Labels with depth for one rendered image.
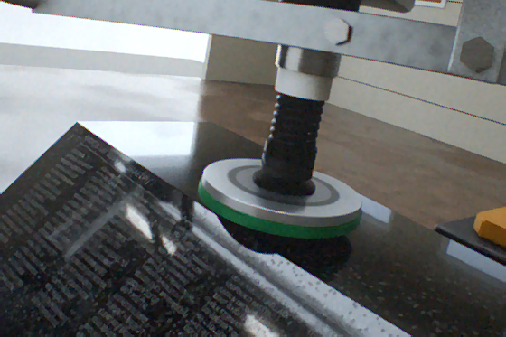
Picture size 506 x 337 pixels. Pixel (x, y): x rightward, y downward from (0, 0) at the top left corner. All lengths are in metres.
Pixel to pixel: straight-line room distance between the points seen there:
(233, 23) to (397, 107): 7.26
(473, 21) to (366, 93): 7.70
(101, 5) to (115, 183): 0.28
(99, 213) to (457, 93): 6.76
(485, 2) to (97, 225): 0.59
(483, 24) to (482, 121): 6.63
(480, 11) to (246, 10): 0.26
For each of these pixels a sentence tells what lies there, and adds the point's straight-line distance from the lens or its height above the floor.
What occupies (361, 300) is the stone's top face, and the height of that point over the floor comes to 0.85.
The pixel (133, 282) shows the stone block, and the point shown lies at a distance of 0.66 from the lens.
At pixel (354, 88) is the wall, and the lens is 8.35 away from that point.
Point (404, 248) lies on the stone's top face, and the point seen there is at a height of 0.85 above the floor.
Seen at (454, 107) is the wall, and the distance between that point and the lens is 7.31.
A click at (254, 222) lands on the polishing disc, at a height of 0.87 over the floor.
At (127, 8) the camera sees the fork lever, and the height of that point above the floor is 1.08.
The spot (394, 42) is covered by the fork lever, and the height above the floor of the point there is 1.10.
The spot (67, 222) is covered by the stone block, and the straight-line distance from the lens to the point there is 0.82.
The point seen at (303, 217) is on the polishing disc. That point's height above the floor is 0.89.
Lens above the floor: 1.09
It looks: 14 degrees down
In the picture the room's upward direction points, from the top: 10 degrees clockwise
